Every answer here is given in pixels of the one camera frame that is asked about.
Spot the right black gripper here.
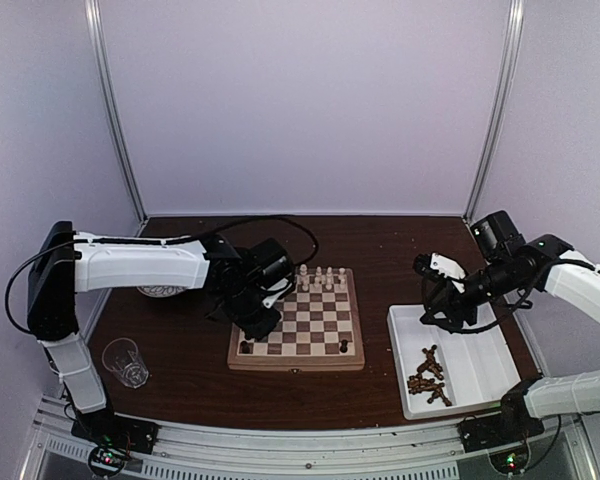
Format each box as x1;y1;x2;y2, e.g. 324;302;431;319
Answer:
421;256;524;329

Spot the wooden chess board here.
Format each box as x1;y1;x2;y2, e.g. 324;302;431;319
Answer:
227;268;365;373

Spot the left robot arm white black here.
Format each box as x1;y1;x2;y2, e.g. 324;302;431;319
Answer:
4;221;295;444

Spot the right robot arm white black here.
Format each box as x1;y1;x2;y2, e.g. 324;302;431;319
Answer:
413;210;600;442

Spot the brown chess piece pile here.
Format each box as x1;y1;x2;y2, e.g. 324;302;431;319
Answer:
407;344;453;408

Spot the white chess pieces row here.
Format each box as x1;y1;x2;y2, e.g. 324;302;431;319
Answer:
296;264;350;293

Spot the white plastic compartment tray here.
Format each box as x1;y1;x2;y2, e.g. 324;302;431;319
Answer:
387;305;520;421

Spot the patterned ceramic plate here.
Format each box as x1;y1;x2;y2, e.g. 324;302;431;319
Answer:
137;285;186;299

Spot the clear drinking glass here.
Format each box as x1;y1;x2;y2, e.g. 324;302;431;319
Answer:
101;337;149;389

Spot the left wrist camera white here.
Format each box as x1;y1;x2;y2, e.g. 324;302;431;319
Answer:
261;290;288;309

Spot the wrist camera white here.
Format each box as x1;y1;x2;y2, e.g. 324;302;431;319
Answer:
261;290;288;309
413;253;467;293

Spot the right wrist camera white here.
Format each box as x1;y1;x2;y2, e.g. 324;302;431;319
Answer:
413;253;467;293

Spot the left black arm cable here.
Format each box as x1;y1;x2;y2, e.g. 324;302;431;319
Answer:
4;214;319;336

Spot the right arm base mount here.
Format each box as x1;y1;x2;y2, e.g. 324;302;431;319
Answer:
458;414;545;453

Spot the front aluminium rail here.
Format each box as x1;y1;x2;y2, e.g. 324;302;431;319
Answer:
15;396;600;479

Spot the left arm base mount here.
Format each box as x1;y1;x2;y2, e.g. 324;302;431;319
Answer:
71;402;159;454

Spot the left aluminium frame post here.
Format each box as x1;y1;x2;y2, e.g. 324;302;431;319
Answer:
84;0;148;224

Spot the aluminium frame post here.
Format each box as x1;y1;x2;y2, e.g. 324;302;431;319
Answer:
463;0;525;223
84;0;148;224

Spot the right aluminium frame post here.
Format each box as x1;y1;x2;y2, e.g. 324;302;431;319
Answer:
463;0;525;223

